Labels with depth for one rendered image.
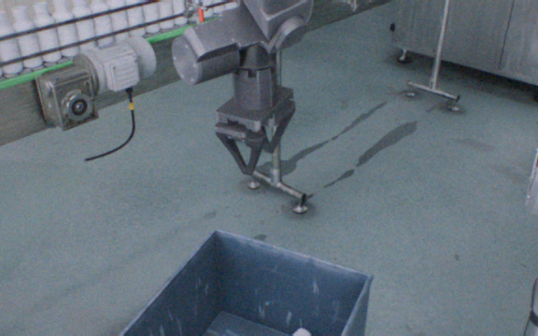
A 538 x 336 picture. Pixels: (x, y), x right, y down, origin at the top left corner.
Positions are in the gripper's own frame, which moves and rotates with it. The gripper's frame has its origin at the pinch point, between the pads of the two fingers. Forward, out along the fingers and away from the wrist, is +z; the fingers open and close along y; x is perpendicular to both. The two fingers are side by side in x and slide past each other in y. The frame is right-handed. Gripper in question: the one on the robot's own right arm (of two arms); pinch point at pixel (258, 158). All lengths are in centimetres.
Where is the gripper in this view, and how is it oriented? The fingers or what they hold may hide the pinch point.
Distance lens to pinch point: 80.1
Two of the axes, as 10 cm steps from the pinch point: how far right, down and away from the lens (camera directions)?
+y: -4.7, 5.0, -7.3
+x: 8.8, 2.4, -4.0
